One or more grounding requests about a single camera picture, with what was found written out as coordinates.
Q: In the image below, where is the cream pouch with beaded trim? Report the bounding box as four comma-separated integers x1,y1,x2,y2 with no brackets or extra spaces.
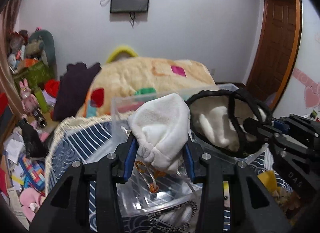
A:
149,199,198,232

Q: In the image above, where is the cream plush blanket with patches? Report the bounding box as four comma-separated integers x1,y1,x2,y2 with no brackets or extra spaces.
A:
74,58,217,119

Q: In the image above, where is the pink bunny doll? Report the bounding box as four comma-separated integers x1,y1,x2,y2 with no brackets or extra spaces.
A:
19,79,38,116

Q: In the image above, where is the colourful pencil case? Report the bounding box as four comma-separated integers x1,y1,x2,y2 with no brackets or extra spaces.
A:
18,153,46,191

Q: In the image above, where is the green bottle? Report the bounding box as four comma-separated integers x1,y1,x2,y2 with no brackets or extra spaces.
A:
35,86,50,114

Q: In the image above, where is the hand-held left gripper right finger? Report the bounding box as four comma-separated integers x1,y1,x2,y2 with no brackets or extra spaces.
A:
183,138,293,233

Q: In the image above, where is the wall-mounted dark screen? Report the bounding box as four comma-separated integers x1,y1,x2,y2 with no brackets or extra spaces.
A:
110,0,151,14

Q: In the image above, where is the yellow plush doll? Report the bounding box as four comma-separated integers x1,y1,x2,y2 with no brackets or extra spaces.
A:
257,170,300,211

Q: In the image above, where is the red cloth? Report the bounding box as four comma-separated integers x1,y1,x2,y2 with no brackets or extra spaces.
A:
44,79,61,97

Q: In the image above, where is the black cloth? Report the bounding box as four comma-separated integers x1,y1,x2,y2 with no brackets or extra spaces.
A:
21,122,50,160

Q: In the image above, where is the yellow plush ring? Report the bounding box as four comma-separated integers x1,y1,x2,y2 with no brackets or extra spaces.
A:
106,45,139,65

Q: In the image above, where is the dark purple cloth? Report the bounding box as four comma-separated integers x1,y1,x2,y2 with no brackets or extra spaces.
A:
51,62,102,122

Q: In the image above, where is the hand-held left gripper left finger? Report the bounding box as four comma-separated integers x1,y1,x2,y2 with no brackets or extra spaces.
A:
29,133,138,233

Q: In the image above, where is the pink plush toy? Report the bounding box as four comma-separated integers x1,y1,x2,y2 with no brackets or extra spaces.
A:
19,187,46,221

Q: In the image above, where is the white fleece pouch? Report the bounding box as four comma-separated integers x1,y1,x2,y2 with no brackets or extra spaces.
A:
127,93,192,175

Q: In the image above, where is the green storage box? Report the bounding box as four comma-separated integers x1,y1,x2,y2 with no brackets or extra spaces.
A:
13,61,55,91

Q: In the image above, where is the brown wooden door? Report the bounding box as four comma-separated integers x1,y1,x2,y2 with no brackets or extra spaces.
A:
237,0,303,109

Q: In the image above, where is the grey-green plush toy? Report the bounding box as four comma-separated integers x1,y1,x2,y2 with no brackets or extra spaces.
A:
24,29,57,74

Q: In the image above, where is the clear plastic storage box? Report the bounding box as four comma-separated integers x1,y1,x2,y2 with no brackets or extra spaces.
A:
111,84,242,218

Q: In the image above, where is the cream pouch with black trim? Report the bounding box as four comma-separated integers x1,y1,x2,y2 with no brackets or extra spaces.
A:
186,89,273,159

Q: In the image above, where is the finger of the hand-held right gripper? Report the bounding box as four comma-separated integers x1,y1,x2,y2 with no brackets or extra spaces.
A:
243,117,320,164
272,113,320,139

